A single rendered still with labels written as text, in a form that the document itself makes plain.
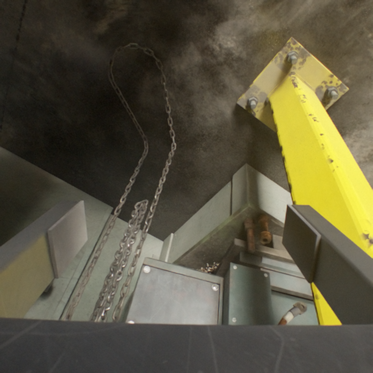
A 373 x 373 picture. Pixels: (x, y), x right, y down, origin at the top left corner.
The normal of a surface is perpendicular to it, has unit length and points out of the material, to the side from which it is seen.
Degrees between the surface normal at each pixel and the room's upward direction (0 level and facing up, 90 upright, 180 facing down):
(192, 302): 90
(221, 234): 0
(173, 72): 0
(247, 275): 90
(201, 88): 0
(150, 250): 90
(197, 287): 90
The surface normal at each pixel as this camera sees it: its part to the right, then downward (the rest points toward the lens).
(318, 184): -0.83, -0.50
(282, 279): 0.14, -0.33
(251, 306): 0.23, -0.72
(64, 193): 0.55, -0.58
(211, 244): -0.14, 0.64
